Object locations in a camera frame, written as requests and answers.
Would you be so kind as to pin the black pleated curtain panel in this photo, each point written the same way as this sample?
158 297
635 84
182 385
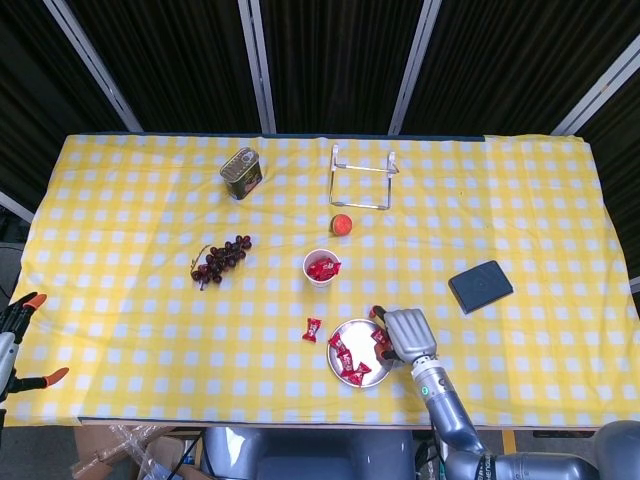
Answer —
175 60
622 165
510 60
340 60
30 100

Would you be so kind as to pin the brown cardboard box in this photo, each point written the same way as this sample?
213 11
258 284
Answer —
167 450

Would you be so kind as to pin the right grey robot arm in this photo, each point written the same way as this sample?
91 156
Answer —
450 410

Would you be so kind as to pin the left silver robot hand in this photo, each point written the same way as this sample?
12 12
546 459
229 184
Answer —
9 350

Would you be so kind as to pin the white paper cup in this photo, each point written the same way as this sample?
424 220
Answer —
321 284

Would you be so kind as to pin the round steel plate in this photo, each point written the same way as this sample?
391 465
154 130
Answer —
362 340

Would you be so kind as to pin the dark blue flat case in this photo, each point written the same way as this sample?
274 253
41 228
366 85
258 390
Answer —
480 287

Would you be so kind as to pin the white metal frame post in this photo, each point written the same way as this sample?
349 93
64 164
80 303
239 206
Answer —
414 65
600 92
15 206
636 285
94 65
257 65

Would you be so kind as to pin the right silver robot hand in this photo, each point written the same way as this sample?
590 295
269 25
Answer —
410 335

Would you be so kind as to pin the red apple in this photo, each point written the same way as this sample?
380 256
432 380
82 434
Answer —
341 225

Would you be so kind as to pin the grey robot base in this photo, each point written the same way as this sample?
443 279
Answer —
310 455

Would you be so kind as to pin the dark red grape bunch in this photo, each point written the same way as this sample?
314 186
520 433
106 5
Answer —
220 260

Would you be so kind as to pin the green rectangular tin can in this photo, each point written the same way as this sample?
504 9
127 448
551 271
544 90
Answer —
242 175

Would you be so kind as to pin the yellow white checked tablecloth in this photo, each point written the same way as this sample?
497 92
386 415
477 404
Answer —
150 350

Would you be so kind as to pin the clear plastic wrap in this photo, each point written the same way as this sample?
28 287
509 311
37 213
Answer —
125 440

